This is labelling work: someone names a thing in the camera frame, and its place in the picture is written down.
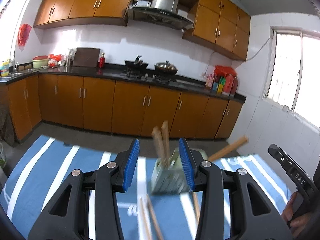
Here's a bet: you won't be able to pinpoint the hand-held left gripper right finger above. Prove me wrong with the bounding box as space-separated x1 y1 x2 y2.
178 137 293 240

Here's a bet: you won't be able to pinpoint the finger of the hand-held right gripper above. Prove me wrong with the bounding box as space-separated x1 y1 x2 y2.
268 144 292 173

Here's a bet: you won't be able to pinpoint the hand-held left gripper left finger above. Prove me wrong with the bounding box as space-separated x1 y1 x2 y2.
27 138 140 240

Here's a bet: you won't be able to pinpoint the green perforated utensil holder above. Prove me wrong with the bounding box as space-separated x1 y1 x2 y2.
151 147 208 195

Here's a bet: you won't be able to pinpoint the person's right hand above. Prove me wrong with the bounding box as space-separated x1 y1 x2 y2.
281 191 313 230

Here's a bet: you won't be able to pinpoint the wooden lower kitchen cabinets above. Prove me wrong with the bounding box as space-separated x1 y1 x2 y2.
7 74 244 140

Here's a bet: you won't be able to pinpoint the wooden kitchen cabinets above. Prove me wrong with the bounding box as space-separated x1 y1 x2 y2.
7 74 244 140
33 0 251 61

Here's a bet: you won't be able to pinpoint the blue white striped tablecloth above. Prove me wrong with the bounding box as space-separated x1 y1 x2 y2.
0 134 295 240

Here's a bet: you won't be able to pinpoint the row of condiment bottles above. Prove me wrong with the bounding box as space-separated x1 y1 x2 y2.
205 74 238 95

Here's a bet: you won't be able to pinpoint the barred bright window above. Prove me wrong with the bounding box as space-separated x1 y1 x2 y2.
261 26 320 133

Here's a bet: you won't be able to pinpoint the black gas stove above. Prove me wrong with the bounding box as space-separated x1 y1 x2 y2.
120 71 173 84

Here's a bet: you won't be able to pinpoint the black kitchen countertop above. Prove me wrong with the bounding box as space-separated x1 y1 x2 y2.
0 64 247 104

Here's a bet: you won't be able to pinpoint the dark pot with lid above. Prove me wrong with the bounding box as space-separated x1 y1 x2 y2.
154 60 178 75

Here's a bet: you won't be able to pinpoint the black wok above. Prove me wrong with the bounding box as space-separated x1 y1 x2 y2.
124 54 148 72

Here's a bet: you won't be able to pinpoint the red bag over bottles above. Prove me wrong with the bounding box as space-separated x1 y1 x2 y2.
214 65 237 77

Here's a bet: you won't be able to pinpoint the dark wooden cutting board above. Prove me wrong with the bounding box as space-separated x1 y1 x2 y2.
72 47 101 67

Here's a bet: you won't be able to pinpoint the clear plastic jar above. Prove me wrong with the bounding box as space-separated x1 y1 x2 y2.
64 49 75 66

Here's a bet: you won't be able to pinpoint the steel sink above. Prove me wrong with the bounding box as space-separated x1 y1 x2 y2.
0 70 35 83

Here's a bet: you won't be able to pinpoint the yellow detergent bottle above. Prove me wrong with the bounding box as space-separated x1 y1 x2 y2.
1 59 13 77

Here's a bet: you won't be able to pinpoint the hanging red plastic bag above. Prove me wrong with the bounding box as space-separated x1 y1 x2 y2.
17 24 32 47

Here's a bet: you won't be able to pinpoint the wooden upper kitchen cabinets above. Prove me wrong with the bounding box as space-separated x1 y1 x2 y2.
33 0 251 61

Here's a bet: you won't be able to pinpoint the plain bright window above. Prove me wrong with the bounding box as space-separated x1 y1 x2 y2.
0 0 34 65

